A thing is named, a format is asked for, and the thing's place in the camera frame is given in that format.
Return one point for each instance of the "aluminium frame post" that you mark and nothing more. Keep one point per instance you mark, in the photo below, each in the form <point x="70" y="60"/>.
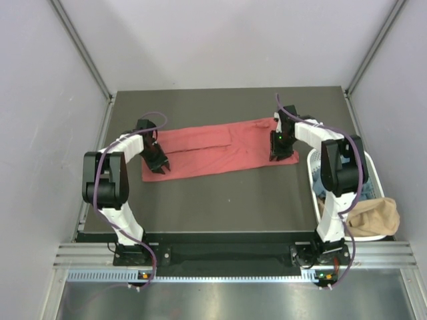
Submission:
<point x="80" y="47"/>
<point x="385" y="28"/>

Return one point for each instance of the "tan t shirt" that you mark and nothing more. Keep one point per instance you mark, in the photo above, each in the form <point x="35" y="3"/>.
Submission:
<point x="369" y="218"/>

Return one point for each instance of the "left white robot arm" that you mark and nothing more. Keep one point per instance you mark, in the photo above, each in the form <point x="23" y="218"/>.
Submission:
<point x="105" y="183"/>

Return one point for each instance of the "right aluminium frame post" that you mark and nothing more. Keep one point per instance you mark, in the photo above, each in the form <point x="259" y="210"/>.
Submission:
<point x="385" y="28"/>

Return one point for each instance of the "grey slotted cable duct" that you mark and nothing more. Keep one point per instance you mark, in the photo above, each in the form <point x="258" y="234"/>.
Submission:
<point x="140" y="277"/>

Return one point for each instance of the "aluminium front rail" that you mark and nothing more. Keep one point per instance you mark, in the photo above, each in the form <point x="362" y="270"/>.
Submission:
<point x="369" y="255"/>

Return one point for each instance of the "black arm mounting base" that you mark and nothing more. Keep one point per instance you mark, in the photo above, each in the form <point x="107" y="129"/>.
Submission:
<point x="288" y="249"/>

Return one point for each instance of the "blue t shirt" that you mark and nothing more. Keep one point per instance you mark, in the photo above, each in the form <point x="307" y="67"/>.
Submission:
<point x="320" y="190"/>

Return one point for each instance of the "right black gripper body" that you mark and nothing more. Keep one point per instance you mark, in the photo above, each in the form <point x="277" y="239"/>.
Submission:
<point x="281" y="146"/>

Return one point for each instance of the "white plastic laundry basket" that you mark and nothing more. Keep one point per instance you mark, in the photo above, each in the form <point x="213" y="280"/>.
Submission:
<point x="374" y="189"/>

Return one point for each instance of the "red t shirt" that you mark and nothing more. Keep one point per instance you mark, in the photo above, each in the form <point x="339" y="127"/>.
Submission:
<point x="215" y="149"/>

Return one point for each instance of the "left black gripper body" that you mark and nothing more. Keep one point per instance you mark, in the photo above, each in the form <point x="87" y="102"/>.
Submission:
<point x="154" y="157"/>

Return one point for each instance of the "left aluminium frame post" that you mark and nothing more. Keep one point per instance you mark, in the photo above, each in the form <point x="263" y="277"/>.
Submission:
<point x="80" y="47"/>

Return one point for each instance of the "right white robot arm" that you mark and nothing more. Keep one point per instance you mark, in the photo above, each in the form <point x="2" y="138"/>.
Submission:
<point x="343" y="171"/>

